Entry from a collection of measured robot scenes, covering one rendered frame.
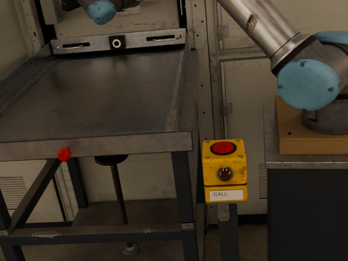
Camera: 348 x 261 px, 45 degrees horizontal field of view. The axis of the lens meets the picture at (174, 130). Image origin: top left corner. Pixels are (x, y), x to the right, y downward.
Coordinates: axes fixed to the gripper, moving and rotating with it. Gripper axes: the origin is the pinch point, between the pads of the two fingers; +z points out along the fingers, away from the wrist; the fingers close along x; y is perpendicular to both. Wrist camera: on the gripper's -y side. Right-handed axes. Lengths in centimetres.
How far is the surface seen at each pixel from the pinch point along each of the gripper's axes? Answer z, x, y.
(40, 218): 45, -81, -46
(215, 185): -69, -60, 41
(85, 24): 7.0, -1.6, -7.0
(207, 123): 25, -42, 37
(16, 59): 0.2, -14.8, -32.2
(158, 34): 9.0, -7.6, 20.9
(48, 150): -48, -51, 0
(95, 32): 8.7, -4.7, -3.8
